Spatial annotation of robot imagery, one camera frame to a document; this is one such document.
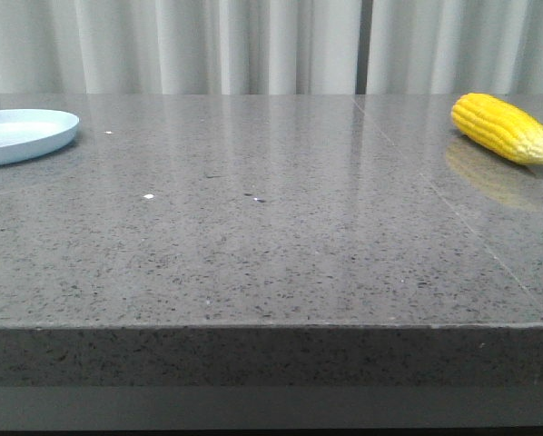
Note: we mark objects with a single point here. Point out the yellow corn cob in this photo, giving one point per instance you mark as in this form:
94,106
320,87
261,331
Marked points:
500,127

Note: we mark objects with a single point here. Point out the light blue round plate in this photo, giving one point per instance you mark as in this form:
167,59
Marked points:
31,133

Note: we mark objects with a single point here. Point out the white pleated curtain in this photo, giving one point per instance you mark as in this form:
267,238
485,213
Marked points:
271,47

